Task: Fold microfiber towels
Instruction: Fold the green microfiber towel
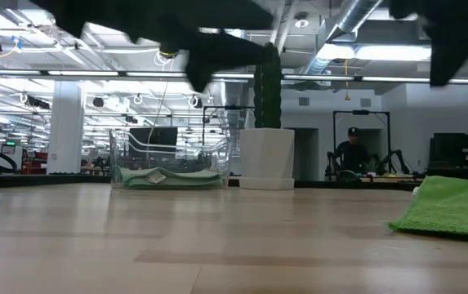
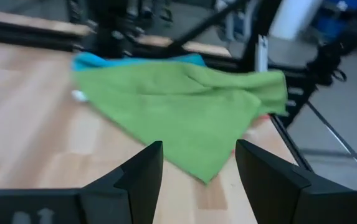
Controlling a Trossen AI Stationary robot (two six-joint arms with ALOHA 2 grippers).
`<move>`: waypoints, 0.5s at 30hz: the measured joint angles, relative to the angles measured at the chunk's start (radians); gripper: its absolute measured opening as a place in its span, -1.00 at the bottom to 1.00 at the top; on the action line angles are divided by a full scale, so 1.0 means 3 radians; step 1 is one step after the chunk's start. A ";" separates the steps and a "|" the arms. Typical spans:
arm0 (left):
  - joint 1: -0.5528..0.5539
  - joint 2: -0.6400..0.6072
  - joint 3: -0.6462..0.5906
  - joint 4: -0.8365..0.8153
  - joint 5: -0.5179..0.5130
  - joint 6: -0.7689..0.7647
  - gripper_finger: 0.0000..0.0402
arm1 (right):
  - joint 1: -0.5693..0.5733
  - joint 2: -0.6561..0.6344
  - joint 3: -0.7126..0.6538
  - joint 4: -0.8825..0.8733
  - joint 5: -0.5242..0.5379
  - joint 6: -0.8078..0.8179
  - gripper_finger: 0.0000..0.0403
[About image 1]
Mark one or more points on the black screen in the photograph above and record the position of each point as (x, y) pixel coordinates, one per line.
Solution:
(154, 136)

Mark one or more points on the person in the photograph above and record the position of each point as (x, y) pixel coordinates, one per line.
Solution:
(352, 155)

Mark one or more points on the black cabinet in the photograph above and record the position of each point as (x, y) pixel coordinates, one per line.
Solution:
(460, 155)

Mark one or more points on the silver ventilation duct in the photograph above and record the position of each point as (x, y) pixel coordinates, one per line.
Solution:
(352, 16)

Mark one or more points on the mint green microfiber towel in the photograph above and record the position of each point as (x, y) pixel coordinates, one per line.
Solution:
(188, 179)

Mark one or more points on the black background robot arm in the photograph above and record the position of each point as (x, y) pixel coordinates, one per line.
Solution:
(395, 157)

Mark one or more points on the white pillar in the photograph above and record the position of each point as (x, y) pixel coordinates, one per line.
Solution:
(65, 126)

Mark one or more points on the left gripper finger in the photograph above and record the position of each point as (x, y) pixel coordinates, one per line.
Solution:
(209, 14)
(217, 53)

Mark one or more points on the black robot station frame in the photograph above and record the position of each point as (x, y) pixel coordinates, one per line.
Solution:
(389, 139)

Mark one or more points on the bright green microfiber towel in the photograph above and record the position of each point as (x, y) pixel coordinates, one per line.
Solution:
(450, 204)

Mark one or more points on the green cactus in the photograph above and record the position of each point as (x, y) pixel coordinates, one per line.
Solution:
(268, 98)

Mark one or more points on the white plant pot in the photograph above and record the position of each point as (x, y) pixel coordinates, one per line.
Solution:
(266, 159)

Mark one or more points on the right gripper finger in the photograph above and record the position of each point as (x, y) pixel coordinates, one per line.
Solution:
(407, 8)
(454, 32)

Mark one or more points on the clear plastic bin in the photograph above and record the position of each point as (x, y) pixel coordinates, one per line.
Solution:
(217, 155)

